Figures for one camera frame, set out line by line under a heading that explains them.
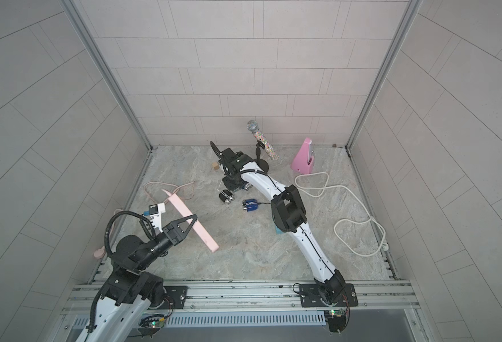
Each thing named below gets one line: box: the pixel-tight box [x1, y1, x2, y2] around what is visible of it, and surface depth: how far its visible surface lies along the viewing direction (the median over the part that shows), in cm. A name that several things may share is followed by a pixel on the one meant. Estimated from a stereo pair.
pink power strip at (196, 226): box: [161, 188, 220, 253], surface depth 66 cm
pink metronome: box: [290, 137, 315, 174], surface depth 104 cm
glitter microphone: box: [246, 119, 280, 161], surface depth 91 cm
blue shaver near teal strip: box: [241, 198, 259, 213], surface depth 94 cm
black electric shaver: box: [218, 189, 235, 205], surface depth 96 cm
